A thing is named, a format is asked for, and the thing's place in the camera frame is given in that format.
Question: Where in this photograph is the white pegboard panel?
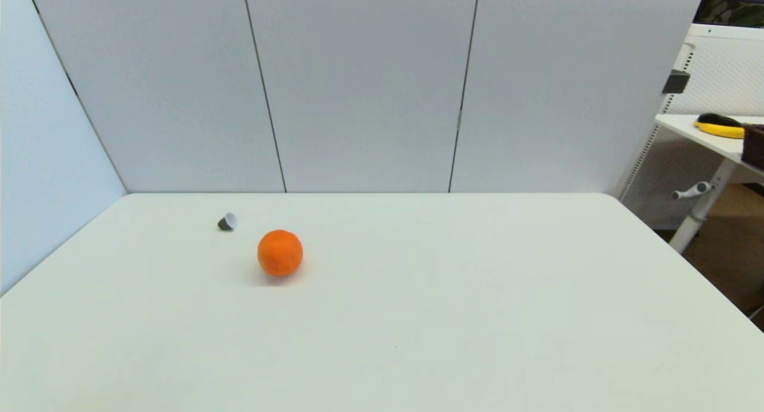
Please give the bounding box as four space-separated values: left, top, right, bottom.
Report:
620 23 764 230

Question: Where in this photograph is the yellow and black object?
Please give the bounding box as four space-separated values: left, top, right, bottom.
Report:
694 112 747 139

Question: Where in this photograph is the black clamp on panel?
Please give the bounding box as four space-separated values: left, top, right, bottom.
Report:
662 70 691 94

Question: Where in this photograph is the white side table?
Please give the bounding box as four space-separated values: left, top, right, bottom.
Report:
655 114 764 254

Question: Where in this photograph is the white table crank handle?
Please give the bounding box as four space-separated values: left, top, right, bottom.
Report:
671 182 713 200

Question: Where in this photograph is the dark brown box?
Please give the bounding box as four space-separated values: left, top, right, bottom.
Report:
742 124 764 168

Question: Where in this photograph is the dark monitor screen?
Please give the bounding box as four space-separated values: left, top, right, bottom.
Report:
692 0 764 28

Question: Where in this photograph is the orange fruit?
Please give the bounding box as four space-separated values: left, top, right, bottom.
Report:
257 229 304 277

